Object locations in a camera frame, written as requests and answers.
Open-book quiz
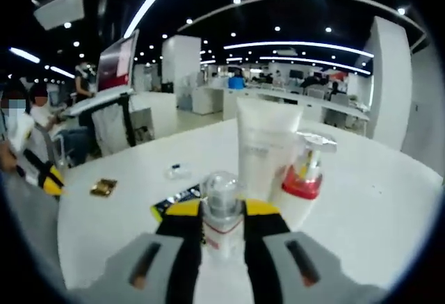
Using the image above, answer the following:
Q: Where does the white skincare tube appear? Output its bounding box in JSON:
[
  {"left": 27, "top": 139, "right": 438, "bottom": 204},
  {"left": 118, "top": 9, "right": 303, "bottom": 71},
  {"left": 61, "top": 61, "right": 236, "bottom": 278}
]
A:
[{"left": 236, "top": 97, "right": 305, "bottom": 202}]

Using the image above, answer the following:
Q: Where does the white pump bottle red collar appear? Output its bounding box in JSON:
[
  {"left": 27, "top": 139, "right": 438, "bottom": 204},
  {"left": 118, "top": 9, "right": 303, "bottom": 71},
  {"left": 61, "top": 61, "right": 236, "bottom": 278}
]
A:
[{"left": 270, "top": 131, "right": 339, "bottom": 224}]

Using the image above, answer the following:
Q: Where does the white ceiling unit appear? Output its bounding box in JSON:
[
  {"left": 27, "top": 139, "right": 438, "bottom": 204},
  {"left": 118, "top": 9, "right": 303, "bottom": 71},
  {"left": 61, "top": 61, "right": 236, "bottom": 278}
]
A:
[{"left": 33, "top": 0, "right": 86, "bottom": 29}]

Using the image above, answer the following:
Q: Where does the small white spray bottle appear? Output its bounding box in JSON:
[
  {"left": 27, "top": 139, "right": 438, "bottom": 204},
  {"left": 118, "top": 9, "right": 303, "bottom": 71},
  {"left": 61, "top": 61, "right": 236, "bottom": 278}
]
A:
[{"left": 200, "top": 170, "right": 244, "bottom": 260}]

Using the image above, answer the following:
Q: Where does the gold foil sachet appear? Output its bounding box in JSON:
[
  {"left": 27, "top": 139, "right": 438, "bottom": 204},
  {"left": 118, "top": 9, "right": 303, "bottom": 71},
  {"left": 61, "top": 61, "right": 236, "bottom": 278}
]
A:
[{"left": 89, "top": 177, "right": 118, "bottom": 198}]

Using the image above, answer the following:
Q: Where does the laptop with red screen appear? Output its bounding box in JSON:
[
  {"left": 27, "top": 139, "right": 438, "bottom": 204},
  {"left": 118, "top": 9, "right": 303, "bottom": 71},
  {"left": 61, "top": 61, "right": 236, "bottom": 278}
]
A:
[{"left": 62, "top": 29, "right": 140, "bottom": 118}]

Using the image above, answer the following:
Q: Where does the green black skincare packet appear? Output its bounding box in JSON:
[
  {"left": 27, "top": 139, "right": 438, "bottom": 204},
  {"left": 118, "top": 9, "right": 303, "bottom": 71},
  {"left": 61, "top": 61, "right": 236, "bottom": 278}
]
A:
[{"left": 150, "top": 184, "right": 203, "bottom": 224}]

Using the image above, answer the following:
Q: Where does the long ceiling light strip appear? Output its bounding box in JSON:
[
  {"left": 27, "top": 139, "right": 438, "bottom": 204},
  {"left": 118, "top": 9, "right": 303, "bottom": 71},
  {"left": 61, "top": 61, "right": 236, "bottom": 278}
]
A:
[{"left": 223, "top": 41, "right": 375, "bottom": 59}]

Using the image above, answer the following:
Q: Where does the blue box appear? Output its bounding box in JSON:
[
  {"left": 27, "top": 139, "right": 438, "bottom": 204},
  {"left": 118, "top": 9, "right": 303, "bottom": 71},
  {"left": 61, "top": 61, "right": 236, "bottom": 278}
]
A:
[{"left": 227, "top": 75, "right": 248, "bottom": 90}]

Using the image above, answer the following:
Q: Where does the white hanging cloth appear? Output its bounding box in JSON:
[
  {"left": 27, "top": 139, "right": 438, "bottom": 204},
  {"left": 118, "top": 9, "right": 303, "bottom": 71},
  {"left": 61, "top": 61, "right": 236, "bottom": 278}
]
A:
[{"left": 92, "top": 102, "right": 129, "bottom": 156}]

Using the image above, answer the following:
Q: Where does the white office desk row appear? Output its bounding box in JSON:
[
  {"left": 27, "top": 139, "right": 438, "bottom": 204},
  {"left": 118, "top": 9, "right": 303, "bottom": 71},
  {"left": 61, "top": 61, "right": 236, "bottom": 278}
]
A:
[{"left": 191, "top": 83, "right": 371, "bottom": 134}]

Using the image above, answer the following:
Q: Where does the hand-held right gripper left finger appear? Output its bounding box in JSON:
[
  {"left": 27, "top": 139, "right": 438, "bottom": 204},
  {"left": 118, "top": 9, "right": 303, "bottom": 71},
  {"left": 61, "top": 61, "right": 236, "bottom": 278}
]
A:
[{"left": 93, "top": 199, "right": 204, "bottom": 304}]

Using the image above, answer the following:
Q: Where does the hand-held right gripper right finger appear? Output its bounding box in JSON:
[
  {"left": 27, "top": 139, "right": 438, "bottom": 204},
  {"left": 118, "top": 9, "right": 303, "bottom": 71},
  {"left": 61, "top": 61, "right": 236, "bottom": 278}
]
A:
[{"left": 241, "top": 199, "right": 380, "bottom": 304}]

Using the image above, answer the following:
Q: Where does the small clear plastic bag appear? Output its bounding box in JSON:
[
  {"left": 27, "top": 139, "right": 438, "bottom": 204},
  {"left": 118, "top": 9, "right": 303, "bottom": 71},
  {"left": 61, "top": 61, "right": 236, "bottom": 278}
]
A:
[{"left": 163, "top": 163, "right": 193, "bottom": 181}]

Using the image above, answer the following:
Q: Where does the person's left hand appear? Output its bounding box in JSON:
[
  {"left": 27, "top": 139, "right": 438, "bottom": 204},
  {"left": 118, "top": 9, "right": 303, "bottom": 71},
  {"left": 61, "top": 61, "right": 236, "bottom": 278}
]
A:
[{"left": 0, "top": 139, "right": 19, "bottom": 173}]

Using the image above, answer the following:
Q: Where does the black laptop stand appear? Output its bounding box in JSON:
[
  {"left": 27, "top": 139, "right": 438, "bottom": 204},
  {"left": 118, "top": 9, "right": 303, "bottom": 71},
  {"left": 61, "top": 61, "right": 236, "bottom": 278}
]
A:
[{"left": 118, "top": 91, "right": 137, "bottom": 147}]

